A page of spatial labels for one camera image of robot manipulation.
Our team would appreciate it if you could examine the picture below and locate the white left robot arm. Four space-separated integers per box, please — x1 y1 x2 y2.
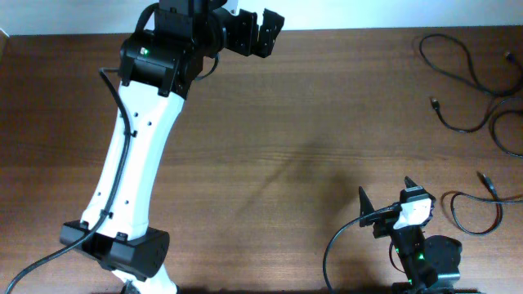
60 1 284 293

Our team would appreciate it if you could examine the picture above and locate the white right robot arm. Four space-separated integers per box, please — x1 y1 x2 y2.
359 176 463 294

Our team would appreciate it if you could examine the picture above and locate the black right camera cable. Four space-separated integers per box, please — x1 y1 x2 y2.
322 203 404 293

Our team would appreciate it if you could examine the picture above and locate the black camera cable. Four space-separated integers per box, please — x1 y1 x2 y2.
322 203 404 293
3 67 138 294

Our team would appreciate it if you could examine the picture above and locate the black left camera cable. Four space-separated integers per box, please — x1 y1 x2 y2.
3 67 138 294

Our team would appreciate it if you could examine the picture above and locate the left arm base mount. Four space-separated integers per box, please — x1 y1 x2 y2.
120 280 141 294

